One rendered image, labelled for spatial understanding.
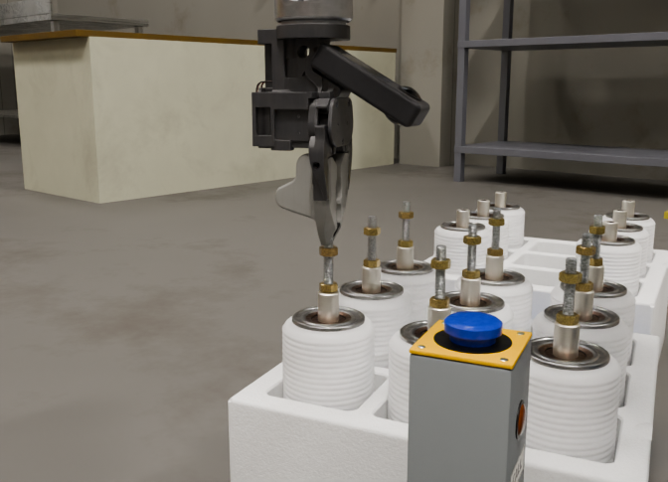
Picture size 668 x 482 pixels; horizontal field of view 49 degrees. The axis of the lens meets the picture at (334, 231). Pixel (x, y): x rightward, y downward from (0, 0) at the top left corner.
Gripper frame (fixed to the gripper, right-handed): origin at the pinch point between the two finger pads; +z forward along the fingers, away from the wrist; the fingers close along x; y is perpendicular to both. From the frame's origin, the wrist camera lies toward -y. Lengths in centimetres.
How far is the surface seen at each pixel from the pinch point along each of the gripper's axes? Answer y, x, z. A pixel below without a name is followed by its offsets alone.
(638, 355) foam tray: -31.1, -19.1, 16.4
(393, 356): -7.3, 4.3, 10.8
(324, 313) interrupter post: 0.7, 1.0, 8.4
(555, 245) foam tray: -20, -81, 17
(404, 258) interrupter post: -2.3, -22.4, 7.7
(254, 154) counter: 130, -269, 19
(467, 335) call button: -16.4, 21.4, 2.0
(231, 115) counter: 135, -256, 0
